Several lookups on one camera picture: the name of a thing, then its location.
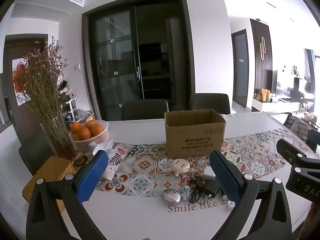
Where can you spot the person's right forearm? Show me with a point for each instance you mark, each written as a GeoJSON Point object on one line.
{"type": "Point", "coordinates": [315, 217]}

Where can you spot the patterned table runner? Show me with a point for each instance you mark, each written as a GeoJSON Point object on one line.
{"type": "Point", "coordinates": [150, 165]}

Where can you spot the black power adapter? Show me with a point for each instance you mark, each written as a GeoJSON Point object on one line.
{"type": "Point", "coordinates": [212, 187]}

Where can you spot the black door lock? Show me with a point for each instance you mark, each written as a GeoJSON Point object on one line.
{"type": "Point", "coordinates": [8, 107]}

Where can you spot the white cube shelf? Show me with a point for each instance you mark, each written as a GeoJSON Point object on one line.
{"type": "Point", "coordinates": [70, 105]}

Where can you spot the beige round gadget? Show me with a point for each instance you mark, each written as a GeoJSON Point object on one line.
{"type": "Point", "coordinates": [180, 166]}

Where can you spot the dark interior door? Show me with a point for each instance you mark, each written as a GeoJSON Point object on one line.
{"type": "Point", "coordinates": [241, 70]}

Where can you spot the dried flower bouquet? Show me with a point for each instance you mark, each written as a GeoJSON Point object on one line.
{"type": "Point", "coordinates": [42, 85]}

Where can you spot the silver computer mouse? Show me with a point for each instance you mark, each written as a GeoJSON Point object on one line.
{"type": "Point", "coordinates": [170, 195]}

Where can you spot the dark slatted wall panel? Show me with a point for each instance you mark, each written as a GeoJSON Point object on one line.
{"type": "Point", "coordinates": [261, 65]}

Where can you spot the floral tissue pack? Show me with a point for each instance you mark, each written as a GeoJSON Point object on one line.
{"type": "Point", "coordinates": [117, 155]}

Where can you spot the small white connector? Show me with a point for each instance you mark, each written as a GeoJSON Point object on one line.
{"type": "Point", "coordinates": [228, 204]}

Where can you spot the dark glass sliding door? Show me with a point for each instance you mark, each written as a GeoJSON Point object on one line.
{"type": "Point", "coordinates": [112, 55]}

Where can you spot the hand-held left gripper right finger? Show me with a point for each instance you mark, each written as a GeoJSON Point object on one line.
{"type": "Point", "coordinates": [226, 177]}

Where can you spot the wooden slice coaster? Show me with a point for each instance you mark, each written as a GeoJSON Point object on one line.
{"type": "Point", "coordinates": [81, 159]}

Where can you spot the white charger plug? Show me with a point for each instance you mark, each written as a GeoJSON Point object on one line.
{"type": "Point", "coordinates": [208, 173]}

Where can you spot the red door decoration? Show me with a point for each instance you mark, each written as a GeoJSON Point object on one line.
{"type": "Point", "coordinates": [18, 80]}

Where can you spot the yellow woven box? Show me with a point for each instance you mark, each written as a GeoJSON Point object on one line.
{"type": "Point", "coordinates": [50, 170]}

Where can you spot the glass vase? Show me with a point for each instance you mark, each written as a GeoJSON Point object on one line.
{"type": "Point", "coordinates": [58, 140]}

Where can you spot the brown wooden door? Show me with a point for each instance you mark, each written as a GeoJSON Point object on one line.
{"type": "Point", "coordinates": [25, 45]}

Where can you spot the yellow paper bag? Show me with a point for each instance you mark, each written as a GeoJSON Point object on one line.
{"type": "Point", "coordinates": [266, 95]}

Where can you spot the orange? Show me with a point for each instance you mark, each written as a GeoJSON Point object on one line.
{"type": "Point", "coordinates": [84, 133]}
{"type": "Point", "coordinates": [75, 127]}
{"type": "Point", "coordinates": [96, 129]}
{"type": "Point", "coordinates": [91, 123]}

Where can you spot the white fruit basket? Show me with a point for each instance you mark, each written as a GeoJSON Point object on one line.
{"type": "Point", "coordinates": [97, 140]}

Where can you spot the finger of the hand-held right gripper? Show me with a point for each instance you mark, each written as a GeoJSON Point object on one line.
{"type": "Point", "coordinates": [290, 150]}

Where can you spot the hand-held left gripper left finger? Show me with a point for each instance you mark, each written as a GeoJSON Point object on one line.
{"type": "Point", "coordinates": [92, 177]}

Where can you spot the white low cabinet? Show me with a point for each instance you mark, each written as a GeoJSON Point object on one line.
{"type": "Point", "coordinates": [275, 106]}

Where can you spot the brown cardboard box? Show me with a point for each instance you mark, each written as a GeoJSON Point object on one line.
{"type": "Point", "coordinates": [195, 140]}

